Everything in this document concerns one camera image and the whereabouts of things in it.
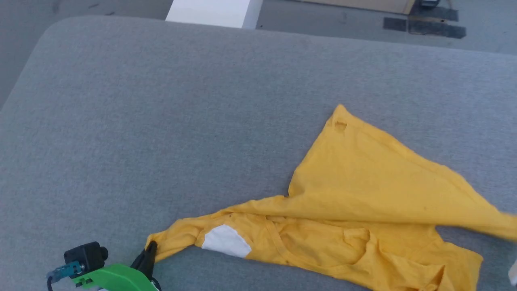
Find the grey metal panel stand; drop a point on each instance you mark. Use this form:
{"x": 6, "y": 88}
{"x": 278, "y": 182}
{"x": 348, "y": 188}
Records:
{"x": 428, "y": 3}

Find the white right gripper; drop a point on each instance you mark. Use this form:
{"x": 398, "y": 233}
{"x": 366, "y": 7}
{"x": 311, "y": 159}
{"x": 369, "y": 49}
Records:
{"x": 513, "y": 273}

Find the grey fabric sofa cushion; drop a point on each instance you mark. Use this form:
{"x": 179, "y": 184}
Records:
{"x": 161, "y": 121}

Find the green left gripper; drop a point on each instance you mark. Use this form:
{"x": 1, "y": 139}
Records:
{"x": 117, "y": 279}

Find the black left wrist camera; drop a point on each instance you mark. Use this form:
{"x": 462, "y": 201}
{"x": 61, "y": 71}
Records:
{"x": 87, "y": 256}

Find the yellow t-shirt garment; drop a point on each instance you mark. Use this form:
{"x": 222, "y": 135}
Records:
{"x": 363, "y": 194}

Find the white box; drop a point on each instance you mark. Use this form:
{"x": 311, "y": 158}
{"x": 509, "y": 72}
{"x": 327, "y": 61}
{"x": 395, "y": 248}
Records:
{"x": 214, "y": 12}

